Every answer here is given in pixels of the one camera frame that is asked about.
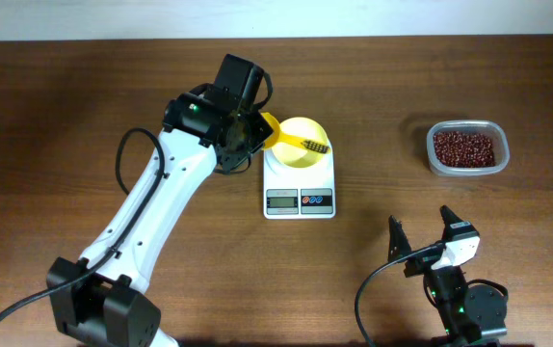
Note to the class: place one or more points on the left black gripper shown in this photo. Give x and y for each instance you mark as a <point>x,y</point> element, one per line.
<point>259,129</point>

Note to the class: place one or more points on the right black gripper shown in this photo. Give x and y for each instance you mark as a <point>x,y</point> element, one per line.
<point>427,262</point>

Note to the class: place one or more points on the yellow plastic measuring scoop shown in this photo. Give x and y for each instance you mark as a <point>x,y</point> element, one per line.
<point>280,136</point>

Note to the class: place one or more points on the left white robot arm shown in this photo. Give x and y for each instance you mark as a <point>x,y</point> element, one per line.
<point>215,127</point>

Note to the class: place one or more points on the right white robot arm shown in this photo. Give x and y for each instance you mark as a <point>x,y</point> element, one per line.
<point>472,312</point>

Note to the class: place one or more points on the pale yellow plastic bowl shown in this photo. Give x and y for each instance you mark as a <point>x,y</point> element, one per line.
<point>296,157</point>

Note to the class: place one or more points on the white digital kitchen scale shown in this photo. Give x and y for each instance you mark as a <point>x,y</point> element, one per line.
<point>298,193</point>

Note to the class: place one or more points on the red adzuki beans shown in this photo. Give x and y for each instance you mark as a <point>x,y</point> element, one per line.
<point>466,150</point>

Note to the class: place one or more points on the clear plastic food container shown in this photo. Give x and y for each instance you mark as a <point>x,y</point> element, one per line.
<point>488,128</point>

